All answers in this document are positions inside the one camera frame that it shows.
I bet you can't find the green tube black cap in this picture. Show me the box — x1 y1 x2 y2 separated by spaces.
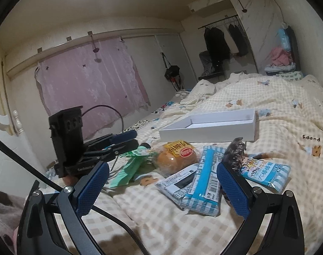
109 143 151 189

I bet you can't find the blue white striped snack pack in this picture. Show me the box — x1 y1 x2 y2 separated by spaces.
181 146 225 217

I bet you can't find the dark tortoiseshell hair claw clip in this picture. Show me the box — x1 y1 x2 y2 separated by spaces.
221 136 248 200

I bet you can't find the blue cartoon snack pack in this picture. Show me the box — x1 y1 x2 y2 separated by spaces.
241 155 291 193

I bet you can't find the packaged bread bun yellow label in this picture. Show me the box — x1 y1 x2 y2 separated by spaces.
153 140 199 177

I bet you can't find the grey white biscuit pack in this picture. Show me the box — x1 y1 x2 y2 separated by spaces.
155 163 198 208

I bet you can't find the white shallow cardboard box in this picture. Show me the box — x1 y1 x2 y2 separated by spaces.
159 109 256 143

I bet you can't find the person's left hand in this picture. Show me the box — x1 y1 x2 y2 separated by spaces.
63 175 79 187

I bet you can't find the white bed footboard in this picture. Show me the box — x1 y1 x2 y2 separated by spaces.
0 114 24 151

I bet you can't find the pink lace curtain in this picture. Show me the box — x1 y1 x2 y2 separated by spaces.
35 37 150 138

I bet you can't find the black chair with clothes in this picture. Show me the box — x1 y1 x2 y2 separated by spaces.
198 51 226 80

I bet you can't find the cream checkered bear duvet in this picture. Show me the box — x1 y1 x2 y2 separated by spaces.
95 75 323 254

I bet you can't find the black hanging coat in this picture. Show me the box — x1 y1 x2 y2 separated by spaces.
204 27 230 67

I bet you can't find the pink clothes pile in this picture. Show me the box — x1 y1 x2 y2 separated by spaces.
270 47 293 66

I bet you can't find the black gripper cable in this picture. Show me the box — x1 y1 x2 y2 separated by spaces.
81 105 162 255

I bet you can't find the black bag on wall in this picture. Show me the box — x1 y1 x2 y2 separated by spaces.
161 52 183 92

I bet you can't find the black clothes rail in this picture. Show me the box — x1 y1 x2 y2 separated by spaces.
197 14 238 30

